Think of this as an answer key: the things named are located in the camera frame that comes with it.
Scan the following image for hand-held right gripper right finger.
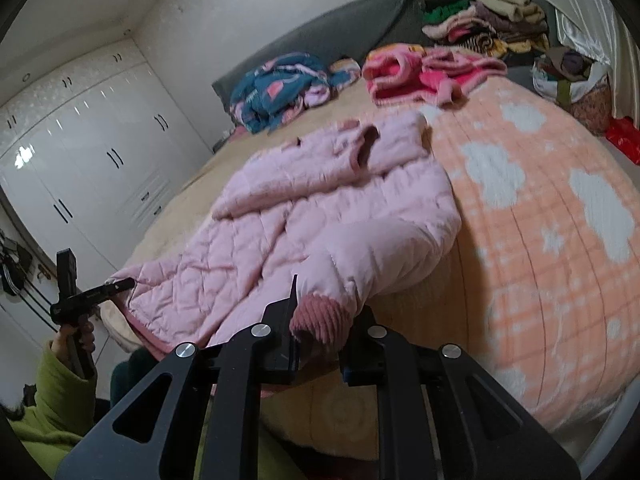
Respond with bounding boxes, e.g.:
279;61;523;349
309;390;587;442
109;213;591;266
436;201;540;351
339;305;582;480

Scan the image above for blue patterned garment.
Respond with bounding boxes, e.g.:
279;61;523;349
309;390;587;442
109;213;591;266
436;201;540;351
230;51;362;135

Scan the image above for bed with tan sheet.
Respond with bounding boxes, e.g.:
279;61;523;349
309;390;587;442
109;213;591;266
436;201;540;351
100;72;638;461

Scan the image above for red bag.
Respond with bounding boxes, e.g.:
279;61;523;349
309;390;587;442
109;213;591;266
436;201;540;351
606;116;640;165

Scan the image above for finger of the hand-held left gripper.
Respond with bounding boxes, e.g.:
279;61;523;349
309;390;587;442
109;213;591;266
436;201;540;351
87;280;137;306

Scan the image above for person's left forearm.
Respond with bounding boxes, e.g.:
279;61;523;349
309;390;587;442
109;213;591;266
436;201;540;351
10;340;98;461

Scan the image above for dark items on wall hooks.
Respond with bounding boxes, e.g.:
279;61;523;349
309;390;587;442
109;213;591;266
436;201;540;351
0;230;33;301

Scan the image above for bag of clothes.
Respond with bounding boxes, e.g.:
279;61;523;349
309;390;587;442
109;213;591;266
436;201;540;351
531;45;613;136

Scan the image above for pile of folded clothes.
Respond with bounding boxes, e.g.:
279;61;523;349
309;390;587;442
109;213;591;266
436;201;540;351
421;0;551;56

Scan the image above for person's left hand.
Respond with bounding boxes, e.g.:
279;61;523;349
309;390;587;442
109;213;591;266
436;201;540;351
59;317;97;368

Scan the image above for grey padded headboard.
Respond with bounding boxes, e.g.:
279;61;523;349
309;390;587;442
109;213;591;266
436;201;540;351
211;0;431;111

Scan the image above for pink fleece garment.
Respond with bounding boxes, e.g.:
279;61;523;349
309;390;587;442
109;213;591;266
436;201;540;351
361;44;508;108

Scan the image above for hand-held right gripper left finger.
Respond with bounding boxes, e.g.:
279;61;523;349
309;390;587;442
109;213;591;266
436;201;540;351
55;275;301;480

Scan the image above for pink quilted jacket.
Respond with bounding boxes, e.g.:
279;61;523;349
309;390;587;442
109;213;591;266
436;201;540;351
107;110;462;396

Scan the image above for white satin curtain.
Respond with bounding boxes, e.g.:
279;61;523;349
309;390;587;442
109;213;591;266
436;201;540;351
520;0;640;126

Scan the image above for white glossy wardrobe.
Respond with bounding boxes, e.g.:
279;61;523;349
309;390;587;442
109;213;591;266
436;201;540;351
0;40;213;281

